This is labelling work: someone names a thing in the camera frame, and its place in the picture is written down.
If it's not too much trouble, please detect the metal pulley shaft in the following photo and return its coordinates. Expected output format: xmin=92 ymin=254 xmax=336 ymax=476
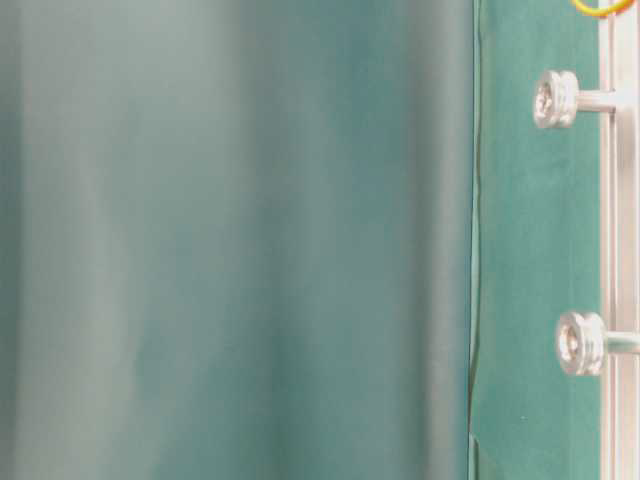
xmin=532 ymin=70 xmax=619 ymax=129
xmin=555 ymin=311 xmax=639 ymax=376

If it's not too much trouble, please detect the lower metal pulley shaft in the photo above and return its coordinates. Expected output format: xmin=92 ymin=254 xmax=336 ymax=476
xmin=555 ymin=311 xmax=639 ymax=376

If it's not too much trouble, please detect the upper metal pulley shaft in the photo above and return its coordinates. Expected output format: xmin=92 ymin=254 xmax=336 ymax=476
xmin=532 ymin=70 xmax=619 ymax=129

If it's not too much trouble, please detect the orange rubber band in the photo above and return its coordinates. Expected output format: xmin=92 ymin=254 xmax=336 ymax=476
xmin=571 ymin=0 xmax=634 ymax=18

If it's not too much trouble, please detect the silver aluminium extrusion post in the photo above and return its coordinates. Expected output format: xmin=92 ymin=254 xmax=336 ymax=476
xmin=599 ymin=2 xmax=639 ymax=479

